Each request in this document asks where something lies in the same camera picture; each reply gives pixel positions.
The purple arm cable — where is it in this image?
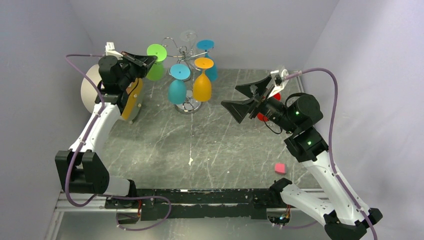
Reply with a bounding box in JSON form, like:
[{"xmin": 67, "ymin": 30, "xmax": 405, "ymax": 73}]
[
  {"xmin": 283, "ymin": 67, "xmax": 379, "ymax": 240},
  {"xmin": 64, "ymin": 53, "xmax": 110, "ymax": 208}
]

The chrome wire wine glass rack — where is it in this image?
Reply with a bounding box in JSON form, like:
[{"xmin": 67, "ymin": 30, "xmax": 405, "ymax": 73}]
[{"xmin": 161, "ymin": 31, "xmax": 202, "ymax": 115}]

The clear wine glass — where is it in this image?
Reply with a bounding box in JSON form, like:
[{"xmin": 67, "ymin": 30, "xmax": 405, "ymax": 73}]
[{"xmin": 179, "ymin": 30, "xmax": 198, "ymax": 64}]

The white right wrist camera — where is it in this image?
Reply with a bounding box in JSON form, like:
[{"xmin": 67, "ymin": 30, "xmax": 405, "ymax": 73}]
[{"xmin": 265, "ymin": 65, "xmax": 289, "ymax": 99}]

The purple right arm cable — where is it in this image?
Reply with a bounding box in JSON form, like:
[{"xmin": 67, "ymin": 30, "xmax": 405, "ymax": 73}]
[{"xmin": 283, "ymin": 67, "xmax": 379, "ymax": 240}]

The pink foam cube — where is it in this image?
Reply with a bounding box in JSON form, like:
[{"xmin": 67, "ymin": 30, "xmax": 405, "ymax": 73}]
[{"xmin": 274, "ymin": 163, "xmax": 287, "ymax": 175}]

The green plastic wine glass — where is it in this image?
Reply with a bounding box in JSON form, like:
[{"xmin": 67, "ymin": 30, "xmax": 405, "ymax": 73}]
[{"xmin": 146, "ymin": 43, "xmax": 168, "ymax": 81}]

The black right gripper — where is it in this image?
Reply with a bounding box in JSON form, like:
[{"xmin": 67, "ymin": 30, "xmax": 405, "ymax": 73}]
[{"xmin": 221, "ymin": 74, "xmax": 298, "ymax": 134}]

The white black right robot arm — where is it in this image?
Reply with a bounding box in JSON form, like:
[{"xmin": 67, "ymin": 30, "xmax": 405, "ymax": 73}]
[{"xmin": 221, "ymin": 76, "xmax": 383, "ymax": 240}]

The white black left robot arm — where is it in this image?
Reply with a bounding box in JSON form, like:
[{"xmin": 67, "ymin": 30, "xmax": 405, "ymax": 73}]
[{"xmin": 54, "ymin": 51, "xmax": 158, "ymax": 208}]

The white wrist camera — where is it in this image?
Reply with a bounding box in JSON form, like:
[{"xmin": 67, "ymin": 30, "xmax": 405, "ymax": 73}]
[
  {"xmin": 105, "ymin": 42, "xmax": 123, "ymax": 59},
  {"xmin": 265, "ymin": 65, "xmax": 289, "ymax": 99}
]

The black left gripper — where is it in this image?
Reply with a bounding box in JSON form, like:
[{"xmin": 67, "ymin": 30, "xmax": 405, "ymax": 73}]
[{"xmin": 119, "ymin": 51, "xmax": 158, "ymax": 89}]

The round cream drawer box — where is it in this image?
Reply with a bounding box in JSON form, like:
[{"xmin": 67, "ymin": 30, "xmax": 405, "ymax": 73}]
[{"xmin": 80, "ymin": 64, "xmax": 144, "ymax": 125}]

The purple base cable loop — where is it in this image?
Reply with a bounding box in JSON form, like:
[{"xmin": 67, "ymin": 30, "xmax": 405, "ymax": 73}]
[{"xmin": 105, "ymin": 195, "xmax": 172, "ymax": 232}]

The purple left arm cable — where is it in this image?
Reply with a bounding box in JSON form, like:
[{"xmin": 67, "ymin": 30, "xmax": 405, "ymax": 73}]
[{"xmin": 64, "ymin": 53, "xmax": 110, "ymax": 208}]

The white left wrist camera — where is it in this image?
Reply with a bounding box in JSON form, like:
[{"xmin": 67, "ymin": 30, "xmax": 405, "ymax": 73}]
[{"xmin": 105, "ymin": 42, "xmax": 123, "ymax": 59}]

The red plastic wine glass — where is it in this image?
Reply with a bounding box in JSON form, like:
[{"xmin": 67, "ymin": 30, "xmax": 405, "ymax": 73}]
[{"xmin": 256, "ymin": 93, "xmax": 281, "ymax": 122}]

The aluminium extrusion rail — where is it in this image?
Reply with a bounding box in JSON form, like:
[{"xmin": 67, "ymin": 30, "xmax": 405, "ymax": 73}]
[{"xmin": 55, "ymin": 192, "xmax": 106, "ymax": 213}]

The blue plastic wine glass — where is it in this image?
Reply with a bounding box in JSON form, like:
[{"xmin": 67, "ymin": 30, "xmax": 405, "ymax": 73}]
[{"xmin": 196, "ymin": 39, "xmax": 218, "ymax": 82}]

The light blue plastic goblet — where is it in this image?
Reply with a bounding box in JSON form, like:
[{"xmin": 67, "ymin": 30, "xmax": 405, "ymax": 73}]
[{"xmin": 168, "ymin": 63, "xmax": 191, "ymax": 105}]

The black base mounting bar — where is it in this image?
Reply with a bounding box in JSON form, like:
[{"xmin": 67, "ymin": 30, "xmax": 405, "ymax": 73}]
[{"xmin": 105, "ymin": 188, "xmax": 287, "ymax": 221}]

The orange plastic wine glass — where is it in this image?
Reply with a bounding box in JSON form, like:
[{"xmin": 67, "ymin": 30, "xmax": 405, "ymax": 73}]
[{"xmin": 192, "ymin": 57, "xmax": 214, "ymax": 102}]

